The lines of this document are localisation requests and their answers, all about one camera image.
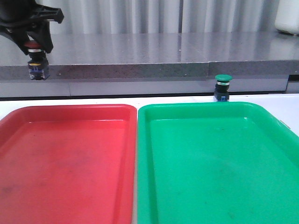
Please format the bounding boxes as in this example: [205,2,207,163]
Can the green mushroom push button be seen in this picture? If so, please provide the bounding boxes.
[214,74,232,102]

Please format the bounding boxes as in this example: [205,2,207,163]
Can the red mushroom push button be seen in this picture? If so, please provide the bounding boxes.
[25,40,50,80]

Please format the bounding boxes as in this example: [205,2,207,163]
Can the red plastic tray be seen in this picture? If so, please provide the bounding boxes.
[0,105,137,224]

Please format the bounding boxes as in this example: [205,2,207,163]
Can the white container on counter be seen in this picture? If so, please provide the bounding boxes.
[274,0,299,35]

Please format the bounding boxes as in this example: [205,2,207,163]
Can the green plastic tray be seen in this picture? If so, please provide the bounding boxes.
[137,102,299,224]

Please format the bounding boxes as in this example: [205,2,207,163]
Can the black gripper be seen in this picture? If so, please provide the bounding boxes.
[0,0,64,55]

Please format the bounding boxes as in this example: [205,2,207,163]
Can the grey stone counter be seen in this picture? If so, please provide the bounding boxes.
[0,32,299,98]

